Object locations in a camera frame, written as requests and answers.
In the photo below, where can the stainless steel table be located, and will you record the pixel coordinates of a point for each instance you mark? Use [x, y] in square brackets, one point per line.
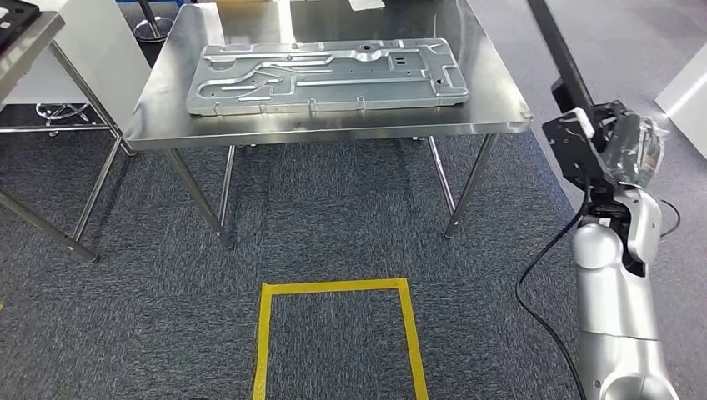
[22, 60]

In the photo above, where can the stainless steel workbench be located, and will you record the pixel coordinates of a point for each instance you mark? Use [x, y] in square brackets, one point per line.
[331, 124]

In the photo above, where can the white box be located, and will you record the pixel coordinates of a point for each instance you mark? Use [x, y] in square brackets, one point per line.
[685, 99]

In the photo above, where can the chrome base stanchion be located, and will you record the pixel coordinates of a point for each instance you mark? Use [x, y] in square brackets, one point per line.
[154, 30]

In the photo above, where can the cardboard box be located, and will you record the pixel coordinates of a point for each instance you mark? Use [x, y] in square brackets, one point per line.
[251, 4]

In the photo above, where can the chrome chair base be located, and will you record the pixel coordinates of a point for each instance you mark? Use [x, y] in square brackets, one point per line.
[61, 113]

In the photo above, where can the white paper sheet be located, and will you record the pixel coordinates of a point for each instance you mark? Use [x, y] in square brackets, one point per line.
[367, 4]

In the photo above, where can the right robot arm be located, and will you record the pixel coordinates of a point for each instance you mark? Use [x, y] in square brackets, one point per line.
[613, 309]

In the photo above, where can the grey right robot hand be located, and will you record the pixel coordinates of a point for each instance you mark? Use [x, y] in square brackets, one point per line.
[632, 143]

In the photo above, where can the embossed grey metal plate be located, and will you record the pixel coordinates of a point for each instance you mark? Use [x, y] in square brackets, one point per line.
[331, 77]

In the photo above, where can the black plastic perforated part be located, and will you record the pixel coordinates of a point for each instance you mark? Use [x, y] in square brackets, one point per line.
[558, 50]

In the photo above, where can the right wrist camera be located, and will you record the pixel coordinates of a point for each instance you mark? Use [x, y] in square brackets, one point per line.
[574, 154]

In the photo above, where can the white cabinet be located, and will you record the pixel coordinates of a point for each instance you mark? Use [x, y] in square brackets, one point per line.
[83, 55]

